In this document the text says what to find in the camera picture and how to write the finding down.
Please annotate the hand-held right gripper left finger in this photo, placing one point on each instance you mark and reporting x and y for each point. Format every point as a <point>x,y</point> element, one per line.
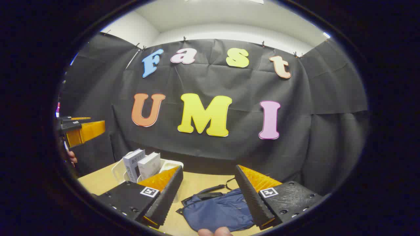
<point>169,200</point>

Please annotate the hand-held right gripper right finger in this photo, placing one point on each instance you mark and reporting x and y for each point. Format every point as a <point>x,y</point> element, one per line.
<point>251,200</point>

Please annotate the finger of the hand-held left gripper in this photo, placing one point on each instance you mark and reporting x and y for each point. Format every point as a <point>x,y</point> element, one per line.
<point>88,131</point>
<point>80,118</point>

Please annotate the blue schoolbag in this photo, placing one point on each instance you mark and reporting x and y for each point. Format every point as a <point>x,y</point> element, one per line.
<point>216,213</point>

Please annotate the white cover book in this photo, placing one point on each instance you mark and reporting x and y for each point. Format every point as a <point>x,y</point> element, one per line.
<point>149,165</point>

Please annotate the lavender cover book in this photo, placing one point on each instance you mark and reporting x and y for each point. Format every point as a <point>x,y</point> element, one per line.
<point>131,165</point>

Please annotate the white plastic bookshelf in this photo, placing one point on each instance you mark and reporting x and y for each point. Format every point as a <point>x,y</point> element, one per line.
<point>119,172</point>

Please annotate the row of small black clips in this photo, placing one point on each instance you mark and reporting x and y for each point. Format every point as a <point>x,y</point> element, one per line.
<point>184,39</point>

